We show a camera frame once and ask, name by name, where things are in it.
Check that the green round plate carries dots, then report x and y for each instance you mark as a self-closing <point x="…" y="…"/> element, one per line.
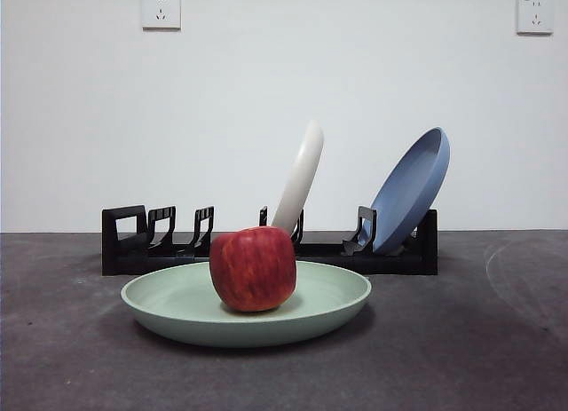
<point x="177" y="304"/>

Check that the white wall socket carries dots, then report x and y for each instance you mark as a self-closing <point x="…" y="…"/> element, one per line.
<point x="161" y="9"/>
<point x="535" y="14"/>

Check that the black plate rack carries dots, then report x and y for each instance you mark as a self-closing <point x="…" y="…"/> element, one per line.
<point x="390" y="264"/>

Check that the cream white round plate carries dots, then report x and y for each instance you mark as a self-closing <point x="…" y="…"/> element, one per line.
<point x="302" y="180"/>

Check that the red apple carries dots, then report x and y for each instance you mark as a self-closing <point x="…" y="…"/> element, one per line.
<point x="253" y="269"/>

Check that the blue round plate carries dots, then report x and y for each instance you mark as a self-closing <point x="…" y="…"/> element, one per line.
<point x="408" y="193"/>

